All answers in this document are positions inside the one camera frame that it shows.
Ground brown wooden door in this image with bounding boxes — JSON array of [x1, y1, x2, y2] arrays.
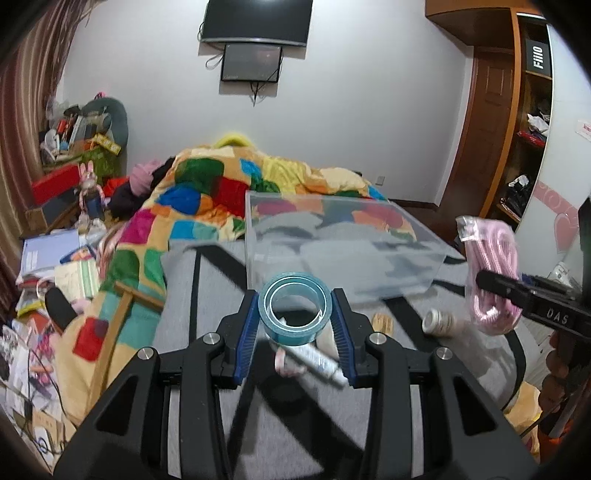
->
[[440, 48, 514, 221]]

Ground wooden shelf unit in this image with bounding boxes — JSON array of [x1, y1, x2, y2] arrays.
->
[[425, 1, 553, 230]]

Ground pink white small tube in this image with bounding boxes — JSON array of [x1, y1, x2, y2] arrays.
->
[[273, 348, 308, 378]]

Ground person's right hand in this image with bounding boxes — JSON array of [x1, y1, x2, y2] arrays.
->
[[538, 332, 569, 413]]

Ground wooden T-shaped stick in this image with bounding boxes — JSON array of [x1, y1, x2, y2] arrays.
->
[[85, 281, 164, 414]]

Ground grey neck pillow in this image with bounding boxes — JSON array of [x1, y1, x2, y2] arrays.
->
[[81, 97, 129, 147]]

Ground white surfboard panel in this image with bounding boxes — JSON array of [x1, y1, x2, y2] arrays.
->
[[516, 27, 590, 277]]

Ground cork eraser block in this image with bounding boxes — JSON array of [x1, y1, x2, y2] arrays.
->
[[372, 312, 394, 337]]

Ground red box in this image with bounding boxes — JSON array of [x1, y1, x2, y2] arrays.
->
[[31, 164, 80, 205]]

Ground pink bunny toy bottle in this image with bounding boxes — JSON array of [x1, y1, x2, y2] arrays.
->
[[78, 160, 106, 220]]

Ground green patterned box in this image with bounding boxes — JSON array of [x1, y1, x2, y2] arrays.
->
[[75, 145, 121, 182]]

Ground blue white booklet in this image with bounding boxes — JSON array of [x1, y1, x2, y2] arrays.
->
[[20, 229, 80, 276]]

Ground white toothpaste tube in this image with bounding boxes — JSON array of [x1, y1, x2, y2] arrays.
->
[[283, 344, 349, 388]]

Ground pink knitted hat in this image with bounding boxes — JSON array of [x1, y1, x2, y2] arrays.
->
[[129, 160, 163, 197]]

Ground striped brown curtain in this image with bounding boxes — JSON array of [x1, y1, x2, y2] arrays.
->
[[1, 1, 96, 323]]

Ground pink rope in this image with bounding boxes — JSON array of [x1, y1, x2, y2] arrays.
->
[[455, 215, 524, 337]]

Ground colourful patchwork blanket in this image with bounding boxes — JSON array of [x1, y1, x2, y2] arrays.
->
[[54, 140, 416, 425]]

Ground small black wall monitor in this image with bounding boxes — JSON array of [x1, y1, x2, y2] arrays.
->
[[221, 43, 283, 83]]

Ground blue tape roll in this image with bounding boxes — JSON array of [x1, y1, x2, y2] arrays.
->
[[257, 272, 332, 346]]

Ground yellow pillow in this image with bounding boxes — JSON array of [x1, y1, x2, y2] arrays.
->
[[213, 132, 253, 149]]

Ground clear plastic storage box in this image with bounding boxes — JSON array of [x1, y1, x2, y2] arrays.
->
[[245, 192, 452, 303]]

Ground black wall television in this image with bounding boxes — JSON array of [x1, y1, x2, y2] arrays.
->
[[200, 0, 312, 47]]

